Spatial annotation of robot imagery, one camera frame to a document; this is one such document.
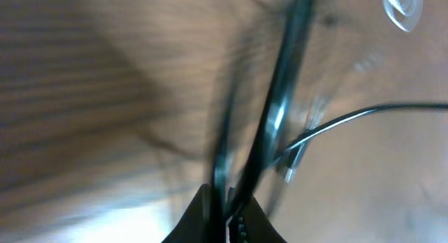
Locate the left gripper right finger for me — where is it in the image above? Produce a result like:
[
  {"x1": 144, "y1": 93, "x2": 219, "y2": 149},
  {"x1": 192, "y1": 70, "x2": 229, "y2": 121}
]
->
[{"x1": 228, "y1": 196, "x2": 286, "y2": 243}]

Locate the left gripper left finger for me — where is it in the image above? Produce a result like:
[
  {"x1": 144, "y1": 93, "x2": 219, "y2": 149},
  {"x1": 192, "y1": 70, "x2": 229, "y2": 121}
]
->
[{"x1": 162, "y1": 183, "x2": 210, "y2": 243}]

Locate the black USB cable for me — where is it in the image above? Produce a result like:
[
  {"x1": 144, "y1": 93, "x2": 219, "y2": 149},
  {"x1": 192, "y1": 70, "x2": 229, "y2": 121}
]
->
[{"x1": 209, "y1": 0, "x2": 318, "y2": 223}]

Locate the white USB cable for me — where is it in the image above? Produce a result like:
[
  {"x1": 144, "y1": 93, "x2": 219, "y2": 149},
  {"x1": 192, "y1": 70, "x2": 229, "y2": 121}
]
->
[{"x1": 380, "y1": 0, "x2": 424, "y2": 33}]

